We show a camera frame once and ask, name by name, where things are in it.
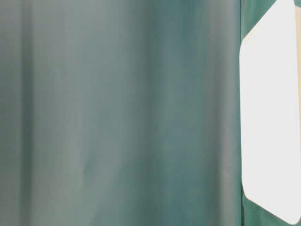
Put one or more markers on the green table cloth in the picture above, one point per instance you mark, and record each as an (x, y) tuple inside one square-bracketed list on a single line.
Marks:
[(124, 113)]

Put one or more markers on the white plastic case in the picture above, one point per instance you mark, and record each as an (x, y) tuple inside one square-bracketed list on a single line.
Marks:
[(270, 112)]

